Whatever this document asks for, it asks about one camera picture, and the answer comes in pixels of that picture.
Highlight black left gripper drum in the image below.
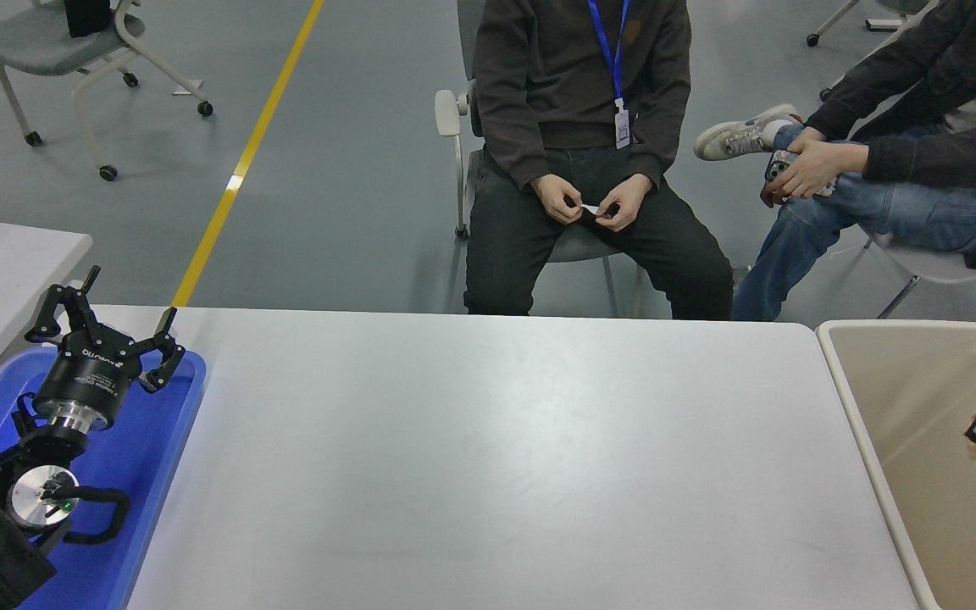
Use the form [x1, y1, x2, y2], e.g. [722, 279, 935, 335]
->
[35, 329, 144, 409]

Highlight person's left hand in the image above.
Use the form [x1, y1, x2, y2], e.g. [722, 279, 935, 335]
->
[596, 174, 653, 232]
[760, 140, 870, 208]

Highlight person's right hand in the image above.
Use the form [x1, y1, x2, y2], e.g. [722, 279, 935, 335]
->
[530, 174, 584, 225]
[785, 127, 829, 158]

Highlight large pale plastic bin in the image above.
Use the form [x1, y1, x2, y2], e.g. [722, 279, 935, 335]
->
[816, 319, 976, 610]

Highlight blue plastic tray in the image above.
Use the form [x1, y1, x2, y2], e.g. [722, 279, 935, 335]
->
[0, 346, 207, 610]

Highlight white seat chair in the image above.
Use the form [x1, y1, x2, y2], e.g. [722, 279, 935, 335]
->
[865, 229, 976, 327]

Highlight person with crossed legs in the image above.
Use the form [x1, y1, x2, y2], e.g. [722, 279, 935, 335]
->
[693, 0, 976, 321]

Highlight grey wheeled chair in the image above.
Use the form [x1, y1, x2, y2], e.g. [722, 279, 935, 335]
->
[0, 0, 214, 182]

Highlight black item on chair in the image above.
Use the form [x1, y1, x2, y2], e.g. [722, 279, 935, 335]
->
[63, 0, 113, 39]

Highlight grey chair with white armrest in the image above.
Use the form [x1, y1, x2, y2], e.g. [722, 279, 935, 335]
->
[435, 0, 650, 319]

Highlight white chair legs with wheels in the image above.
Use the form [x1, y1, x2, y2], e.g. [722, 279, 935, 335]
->
[805, 0, 942, 94]

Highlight person with blue lanyard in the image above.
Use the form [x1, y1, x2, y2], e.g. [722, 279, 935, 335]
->
[463, 0, 736, 321]

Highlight blue lanyard with badge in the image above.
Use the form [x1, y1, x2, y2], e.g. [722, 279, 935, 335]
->
[586, 0, 633, 151]

